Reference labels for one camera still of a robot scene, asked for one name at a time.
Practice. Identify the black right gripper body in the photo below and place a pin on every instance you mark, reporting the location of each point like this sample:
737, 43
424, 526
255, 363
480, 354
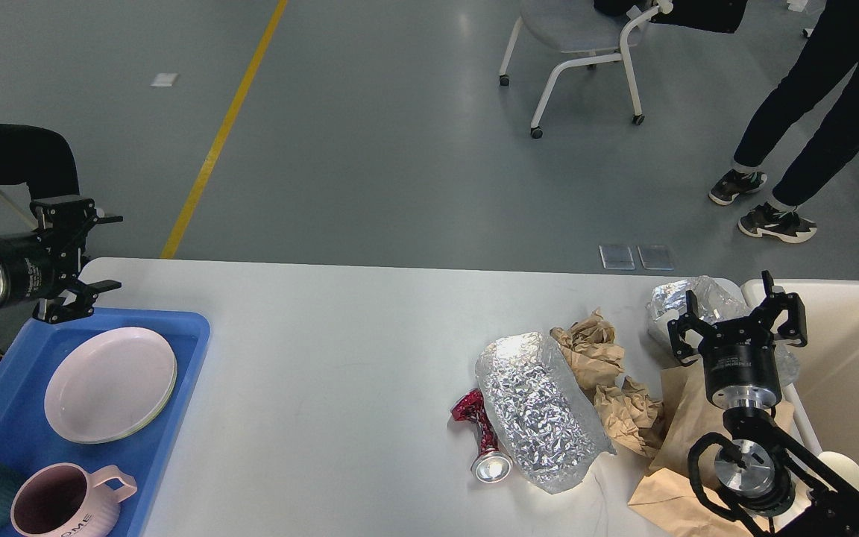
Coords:
739, 365

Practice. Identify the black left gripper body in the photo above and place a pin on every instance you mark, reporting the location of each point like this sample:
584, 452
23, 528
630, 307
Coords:
26, 270

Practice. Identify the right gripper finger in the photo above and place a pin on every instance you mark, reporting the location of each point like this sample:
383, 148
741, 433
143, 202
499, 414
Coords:
781, 316
688, 321

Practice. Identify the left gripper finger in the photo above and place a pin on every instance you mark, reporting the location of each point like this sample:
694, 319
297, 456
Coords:
65, 221
69, 298

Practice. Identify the small silver foil bag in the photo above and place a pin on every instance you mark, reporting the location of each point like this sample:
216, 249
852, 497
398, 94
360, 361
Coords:
715, 303

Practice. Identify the pink plate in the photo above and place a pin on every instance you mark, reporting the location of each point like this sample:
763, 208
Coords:
116, 343

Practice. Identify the brown paper bag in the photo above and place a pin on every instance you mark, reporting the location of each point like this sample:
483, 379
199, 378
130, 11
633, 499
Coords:
664, 496

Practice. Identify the pink ribbed mug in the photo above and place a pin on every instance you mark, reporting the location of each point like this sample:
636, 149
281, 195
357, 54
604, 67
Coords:
66, 500

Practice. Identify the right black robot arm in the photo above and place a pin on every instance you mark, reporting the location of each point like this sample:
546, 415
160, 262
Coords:
757, 474

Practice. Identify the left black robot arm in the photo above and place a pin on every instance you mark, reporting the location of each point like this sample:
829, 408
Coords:
44, 265

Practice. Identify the crumpled brown paper lower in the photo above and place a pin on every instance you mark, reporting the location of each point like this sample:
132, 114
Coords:
631, 417

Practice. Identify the crumpled brown paper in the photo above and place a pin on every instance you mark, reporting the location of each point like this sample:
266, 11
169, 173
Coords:
631, 417
590, 349

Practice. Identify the light green plate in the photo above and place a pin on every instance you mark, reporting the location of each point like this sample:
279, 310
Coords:
108, 399

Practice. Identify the crumpled brown paper upper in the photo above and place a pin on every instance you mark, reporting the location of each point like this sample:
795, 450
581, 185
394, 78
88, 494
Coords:
590, 349

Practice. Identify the white paper cup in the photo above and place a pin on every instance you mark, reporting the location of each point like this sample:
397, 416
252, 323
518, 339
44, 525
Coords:
842, 465

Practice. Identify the large silver foil bag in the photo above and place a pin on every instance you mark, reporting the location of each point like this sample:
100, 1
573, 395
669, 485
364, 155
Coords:
542, 418

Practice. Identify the crushed red can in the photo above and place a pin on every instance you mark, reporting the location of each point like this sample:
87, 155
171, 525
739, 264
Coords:
490, 465

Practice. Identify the grey white office chair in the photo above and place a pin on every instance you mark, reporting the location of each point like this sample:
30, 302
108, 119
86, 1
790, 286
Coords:
575, 27

